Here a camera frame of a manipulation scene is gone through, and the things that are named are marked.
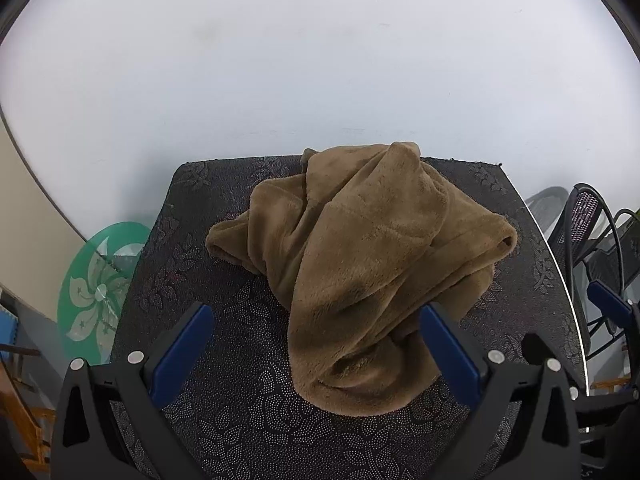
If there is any wooden chair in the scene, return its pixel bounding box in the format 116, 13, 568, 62
0, 345, 56, 466

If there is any red and blue foam mat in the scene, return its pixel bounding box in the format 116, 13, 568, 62
0, 305, 20, 342

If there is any black metal mesh chair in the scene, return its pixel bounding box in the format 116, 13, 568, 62
547, 183, 626, 361
585, 207, 640, 341

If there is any black dotted floral tablecloth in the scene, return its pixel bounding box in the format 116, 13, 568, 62
109, 155, 588, 480

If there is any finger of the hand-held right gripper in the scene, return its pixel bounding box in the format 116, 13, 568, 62
521, 332, 551, 368
586, 280, 640, 336

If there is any white round table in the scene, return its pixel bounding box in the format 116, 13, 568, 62
500, 162, 592, 433

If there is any green round flower-print disc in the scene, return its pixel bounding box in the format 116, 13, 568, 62
56, 221, 152, 365

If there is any brown fleece garment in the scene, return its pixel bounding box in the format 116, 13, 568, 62
205, 141, 518, 417

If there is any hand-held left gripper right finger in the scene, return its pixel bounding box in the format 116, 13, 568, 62
419, 303, 583, 480

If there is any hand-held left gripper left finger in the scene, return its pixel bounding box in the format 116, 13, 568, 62
50, 303, 216, 480

